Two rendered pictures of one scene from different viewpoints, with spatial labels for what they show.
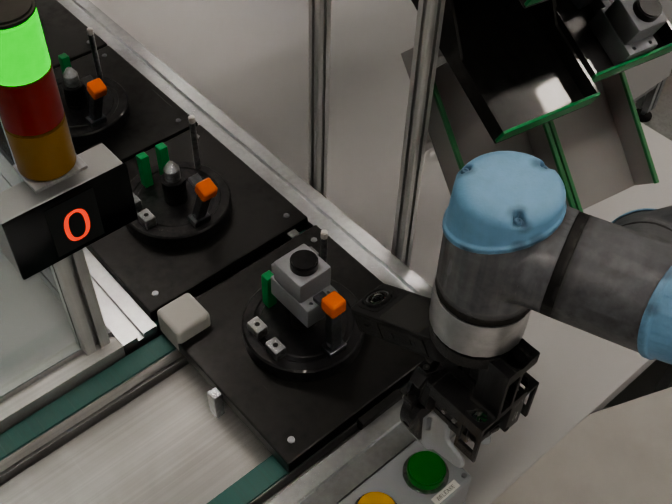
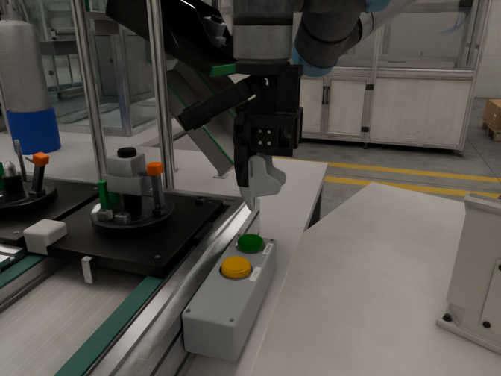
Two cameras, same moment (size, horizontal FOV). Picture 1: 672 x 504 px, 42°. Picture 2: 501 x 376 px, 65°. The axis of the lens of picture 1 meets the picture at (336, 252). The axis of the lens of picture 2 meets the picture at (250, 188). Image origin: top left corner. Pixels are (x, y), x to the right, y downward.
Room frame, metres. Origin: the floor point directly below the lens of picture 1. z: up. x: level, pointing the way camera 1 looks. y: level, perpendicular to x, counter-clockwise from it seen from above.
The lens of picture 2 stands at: (-0.04, 0.17, 1.27)
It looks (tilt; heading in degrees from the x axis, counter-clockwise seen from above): 22 degrees down; 329
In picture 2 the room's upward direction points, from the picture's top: straight up
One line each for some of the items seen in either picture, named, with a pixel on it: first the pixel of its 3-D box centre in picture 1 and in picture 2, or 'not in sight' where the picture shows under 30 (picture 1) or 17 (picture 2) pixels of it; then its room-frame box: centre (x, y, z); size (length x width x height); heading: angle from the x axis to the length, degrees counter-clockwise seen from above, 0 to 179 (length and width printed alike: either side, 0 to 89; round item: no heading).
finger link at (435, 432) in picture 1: (441, 442); (261, 186); (0.40, -0.10, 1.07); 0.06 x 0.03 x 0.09; 43
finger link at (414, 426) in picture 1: (425, 403); (244, 154); (0.41, -0.08, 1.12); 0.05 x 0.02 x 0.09; 133
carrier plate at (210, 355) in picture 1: (303, 335); (135, 223); (0.59, 0.03, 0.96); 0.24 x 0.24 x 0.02; 43
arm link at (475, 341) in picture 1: (482, 304); (262, 45); (0.41, -0.11, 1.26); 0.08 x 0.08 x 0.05
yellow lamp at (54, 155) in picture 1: (40, 140); not in sight; (0.55, 0.25, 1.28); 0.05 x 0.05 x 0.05
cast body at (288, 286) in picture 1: (298, 275); (124, 168); (0.60, 0.04, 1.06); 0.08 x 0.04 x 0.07; 43
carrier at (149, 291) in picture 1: (173, 184); (12, 180); (0.78, 0.21, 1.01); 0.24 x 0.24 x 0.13; 43
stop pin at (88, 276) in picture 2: (216, 402); (89, 269); (0.51, 0.13, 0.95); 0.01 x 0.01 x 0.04; 43
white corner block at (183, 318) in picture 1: (184, 322); (46, 236); (0.60, 0.17, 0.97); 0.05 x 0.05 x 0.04; 43
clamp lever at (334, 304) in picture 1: (328, 317); (152, 185); (0.56, 0.00, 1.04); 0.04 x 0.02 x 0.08; 43
